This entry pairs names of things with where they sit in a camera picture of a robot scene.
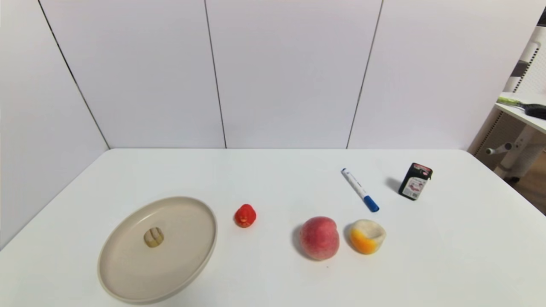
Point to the small tan bun toy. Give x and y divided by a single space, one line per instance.
153 237

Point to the beige brown round plate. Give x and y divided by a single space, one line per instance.
158 249

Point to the red strawberry toy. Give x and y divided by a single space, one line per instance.
245 216

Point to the white marker with blue cap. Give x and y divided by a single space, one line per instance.
359 189

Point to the pink red peach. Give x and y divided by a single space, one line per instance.
319 238

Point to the orange white fruit half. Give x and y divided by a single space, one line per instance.
367 237

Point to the small black printed box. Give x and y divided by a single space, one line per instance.
415 181

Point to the white side desk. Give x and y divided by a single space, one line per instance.
522 128

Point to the black brush head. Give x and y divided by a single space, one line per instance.
536 111

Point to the white perforated panel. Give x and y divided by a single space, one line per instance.
531 64

